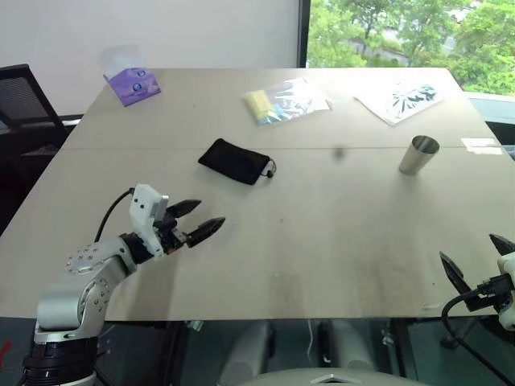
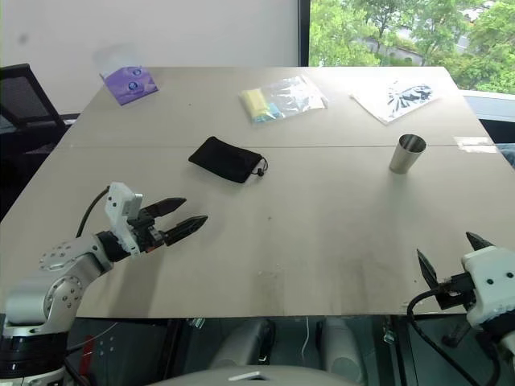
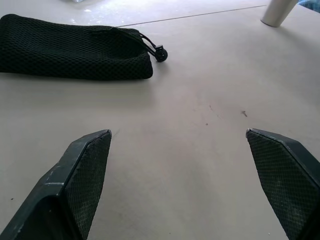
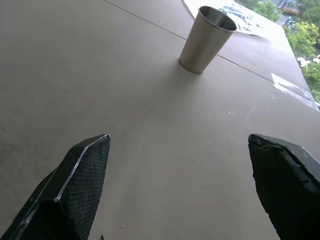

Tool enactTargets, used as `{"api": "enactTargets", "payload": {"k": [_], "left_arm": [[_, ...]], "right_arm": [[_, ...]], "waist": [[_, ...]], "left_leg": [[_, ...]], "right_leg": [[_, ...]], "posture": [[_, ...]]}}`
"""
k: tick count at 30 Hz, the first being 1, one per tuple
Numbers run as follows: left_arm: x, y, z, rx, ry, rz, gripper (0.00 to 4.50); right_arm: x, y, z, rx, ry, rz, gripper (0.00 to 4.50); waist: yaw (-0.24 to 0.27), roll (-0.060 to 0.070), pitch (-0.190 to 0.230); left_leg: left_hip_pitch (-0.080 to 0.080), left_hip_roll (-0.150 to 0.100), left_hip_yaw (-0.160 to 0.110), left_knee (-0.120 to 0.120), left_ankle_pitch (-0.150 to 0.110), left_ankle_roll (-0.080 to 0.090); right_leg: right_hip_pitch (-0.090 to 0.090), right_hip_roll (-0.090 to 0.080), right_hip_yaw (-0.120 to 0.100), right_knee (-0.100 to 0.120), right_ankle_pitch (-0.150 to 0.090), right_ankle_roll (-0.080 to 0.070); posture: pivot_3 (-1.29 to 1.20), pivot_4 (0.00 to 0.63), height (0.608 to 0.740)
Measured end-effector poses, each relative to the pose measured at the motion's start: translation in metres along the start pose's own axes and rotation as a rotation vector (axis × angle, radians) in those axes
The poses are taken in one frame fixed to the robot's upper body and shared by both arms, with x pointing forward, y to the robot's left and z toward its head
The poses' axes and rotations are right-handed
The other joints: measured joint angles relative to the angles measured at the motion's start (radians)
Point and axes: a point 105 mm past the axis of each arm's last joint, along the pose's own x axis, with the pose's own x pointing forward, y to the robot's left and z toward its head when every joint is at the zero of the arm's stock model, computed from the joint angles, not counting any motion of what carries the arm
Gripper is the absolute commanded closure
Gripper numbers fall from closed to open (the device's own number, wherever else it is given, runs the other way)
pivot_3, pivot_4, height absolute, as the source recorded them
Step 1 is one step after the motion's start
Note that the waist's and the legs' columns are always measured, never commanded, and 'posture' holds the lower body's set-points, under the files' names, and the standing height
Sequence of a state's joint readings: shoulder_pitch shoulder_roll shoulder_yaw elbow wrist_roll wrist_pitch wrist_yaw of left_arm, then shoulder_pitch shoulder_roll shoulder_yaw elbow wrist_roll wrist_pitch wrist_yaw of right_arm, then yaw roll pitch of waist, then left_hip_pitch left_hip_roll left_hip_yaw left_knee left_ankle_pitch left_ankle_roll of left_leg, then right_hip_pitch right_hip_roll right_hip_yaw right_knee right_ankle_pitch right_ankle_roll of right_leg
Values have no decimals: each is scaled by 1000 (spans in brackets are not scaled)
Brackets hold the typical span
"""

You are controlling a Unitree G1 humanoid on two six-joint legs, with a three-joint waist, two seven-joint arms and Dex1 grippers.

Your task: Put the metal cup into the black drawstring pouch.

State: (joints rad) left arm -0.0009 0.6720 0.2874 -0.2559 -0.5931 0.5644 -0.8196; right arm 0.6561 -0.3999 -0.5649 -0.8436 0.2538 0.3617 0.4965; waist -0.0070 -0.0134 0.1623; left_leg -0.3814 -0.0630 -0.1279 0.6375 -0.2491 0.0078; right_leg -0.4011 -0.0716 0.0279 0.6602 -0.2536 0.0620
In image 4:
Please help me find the stainless steel cup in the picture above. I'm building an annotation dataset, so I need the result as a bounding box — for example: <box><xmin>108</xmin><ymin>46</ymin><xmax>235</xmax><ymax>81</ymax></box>
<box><xmin>178</xmin><ymin>5</ymin><xmax>238</xmax><ymax>75</ymax></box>

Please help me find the printed paper sheet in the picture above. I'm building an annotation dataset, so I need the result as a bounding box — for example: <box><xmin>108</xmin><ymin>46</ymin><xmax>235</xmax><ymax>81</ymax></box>
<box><xmin>180</xmin><ymin>0</ymin><xmax>270</xmax><ymax>38</ymax></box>

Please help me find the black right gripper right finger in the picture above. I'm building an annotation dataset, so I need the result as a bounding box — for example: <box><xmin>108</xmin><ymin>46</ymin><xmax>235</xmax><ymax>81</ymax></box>
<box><xmin>247</xmin><ymin>133</ymin><xmax>320</xmax><ymax>240</ymax></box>

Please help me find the clear tape strip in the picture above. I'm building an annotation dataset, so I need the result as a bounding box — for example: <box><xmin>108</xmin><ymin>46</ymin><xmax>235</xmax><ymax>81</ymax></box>
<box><xmin>270</xmin><ymin>72</ymin><xmax>320</xmax><ymax>112</ymax></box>

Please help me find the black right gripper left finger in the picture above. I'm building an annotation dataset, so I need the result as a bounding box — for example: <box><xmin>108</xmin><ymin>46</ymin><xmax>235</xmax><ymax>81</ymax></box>
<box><xmin>0</xmin><ymin>133</ymin><xmax>111</xmax><ymax>240</ymax></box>

